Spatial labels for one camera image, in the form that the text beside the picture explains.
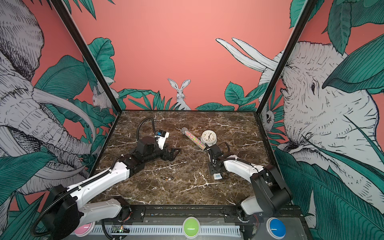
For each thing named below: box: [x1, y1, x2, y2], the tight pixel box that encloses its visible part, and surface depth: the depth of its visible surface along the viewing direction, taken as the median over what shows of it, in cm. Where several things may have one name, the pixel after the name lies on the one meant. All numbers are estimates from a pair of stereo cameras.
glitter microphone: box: [181, 127, 207, 150], surface depth 103 cm
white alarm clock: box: [200, 130, 217, 147], surface depth 103 cm
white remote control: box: [213, 173, 223, 180], surface depth 86 cm
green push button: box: [182, 216, 201, 239], surface depth 71 cm
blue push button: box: [266, 217, 287, 240], surface depth 71 cm
